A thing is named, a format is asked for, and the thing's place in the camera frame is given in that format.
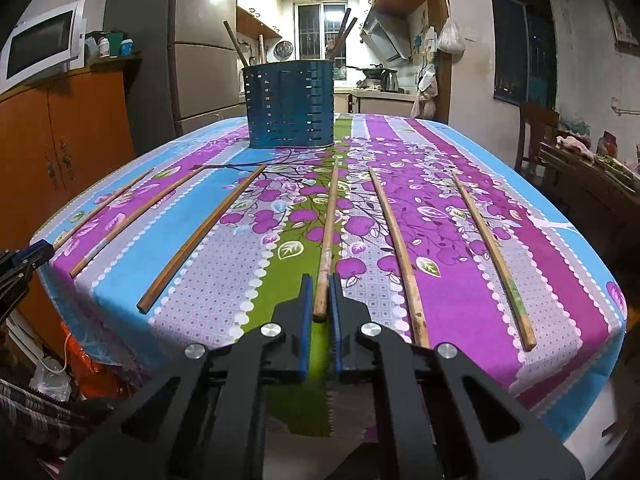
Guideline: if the framed elephant picture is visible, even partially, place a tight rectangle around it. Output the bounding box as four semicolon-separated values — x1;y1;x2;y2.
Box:
604;0;640;56

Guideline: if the wooden dining chair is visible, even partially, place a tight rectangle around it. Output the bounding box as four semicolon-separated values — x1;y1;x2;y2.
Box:
514;102;560;183

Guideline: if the blue perforated utensil holder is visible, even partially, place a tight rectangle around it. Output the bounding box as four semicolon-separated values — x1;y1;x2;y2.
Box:
243;60;334;150

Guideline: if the colourful floral tablecloth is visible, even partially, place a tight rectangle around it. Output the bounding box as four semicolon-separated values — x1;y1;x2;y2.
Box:
39;114;627;439

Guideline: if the steel kettle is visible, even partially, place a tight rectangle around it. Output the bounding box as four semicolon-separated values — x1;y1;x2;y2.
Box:
381;68;399;93

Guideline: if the orange wooden cabinet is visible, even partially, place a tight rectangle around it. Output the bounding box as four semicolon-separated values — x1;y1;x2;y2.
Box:
0;56;144;351

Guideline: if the dark wooden dining table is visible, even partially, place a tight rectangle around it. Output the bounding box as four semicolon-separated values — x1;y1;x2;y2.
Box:
539;143;639;285

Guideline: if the dark window with blue frame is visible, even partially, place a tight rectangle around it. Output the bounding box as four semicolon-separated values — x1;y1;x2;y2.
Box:
491;0;556;108

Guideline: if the wooden chopstick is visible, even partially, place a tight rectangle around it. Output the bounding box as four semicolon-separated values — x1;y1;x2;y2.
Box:
68;164;207;279
53;168;153;252
368;167;431;348
452;174;537;352
312;160;338;323
137;164;267;314

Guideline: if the white plastic bag hanging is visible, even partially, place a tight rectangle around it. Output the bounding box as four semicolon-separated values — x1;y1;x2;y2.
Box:
437;0;465;55

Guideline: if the silver refrigerator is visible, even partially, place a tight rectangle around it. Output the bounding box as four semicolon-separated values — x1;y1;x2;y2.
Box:
103;0;241;155

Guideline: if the white microwave oven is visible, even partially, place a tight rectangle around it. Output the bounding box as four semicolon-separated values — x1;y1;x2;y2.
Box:
1;0;87;93

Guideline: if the steel range hood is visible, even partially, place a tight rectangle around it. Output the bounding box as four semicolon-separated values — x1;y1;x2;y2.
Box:
360;10;411;66

